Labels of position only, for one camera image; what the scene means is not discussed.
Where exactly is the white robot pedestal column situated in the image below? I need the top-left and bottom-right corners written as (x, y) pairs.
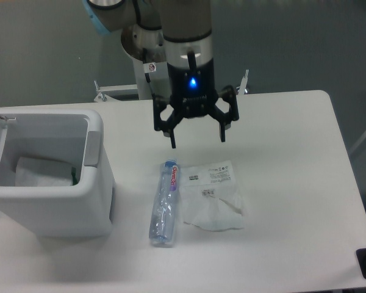
top-left (120, 24), bottom-right (171, 100)

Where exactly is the white paper in trash can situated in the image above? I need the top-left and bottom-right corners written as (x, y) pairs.
top-left (15, 157), bottom-right (72, 187)

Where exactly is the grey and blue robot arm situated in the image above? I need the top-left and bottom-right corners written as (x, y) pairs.
top-left (83, 1), bottom-right (239, 148)

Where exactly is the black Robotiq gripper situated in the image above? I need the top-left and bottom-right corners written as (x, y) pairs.
top-left (152, 56), bottom-right (240, 150)

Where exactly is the white pedestal base frame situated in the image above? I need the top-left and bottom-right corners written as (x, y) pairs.
top-left (93, 69), bottom-right (250, 103)

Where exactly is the green item in trash can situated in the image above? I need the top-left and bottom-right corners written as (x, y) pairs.
top-left (71, 167), bottom-right (78, 186)

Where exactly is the white open trash can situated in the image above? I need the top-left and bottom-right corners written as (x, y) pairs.
top-left (0, 109), bottom-right (115, 237)

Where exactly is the black cable on pedestal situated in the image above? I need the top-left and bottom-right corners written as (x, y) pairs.
top-left (142, 48), bottom-right (157, 100)

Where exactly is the clear plastic water bottle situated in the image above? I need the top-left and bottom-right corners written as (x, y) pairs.
top-left (148, 159), bottom-right (179, 247)

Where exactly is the clear plastic packaging bag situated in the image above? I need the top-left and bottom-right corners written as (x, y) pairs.
top-left (179, 161), bottom-right (244, 231)

